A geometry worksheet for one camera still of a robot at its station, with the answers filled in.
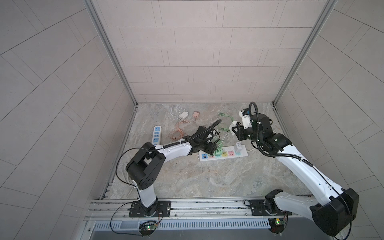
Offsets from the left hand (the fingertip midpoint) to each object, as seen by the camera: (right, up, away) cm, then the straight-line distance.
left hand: (216, 145), depth 88 cm
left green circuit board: (-33, -31, -24) cm, 51 cm away
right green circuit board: (+26, -33, -20) cm, 46 cm away
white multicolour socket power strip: (+7, -5, -1) cm, 8 cm away
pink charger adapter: (-13, +18, +21) cm, 30 cm away
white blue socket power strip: (-38, +5, +6) cm, 38 cm away
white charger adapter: (-22, +18, +19) cm, 34 cm away
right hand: (+7, +11, -11) cm, 18 cm away
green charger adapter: (+1, -3, -5) cm, 6 cm away
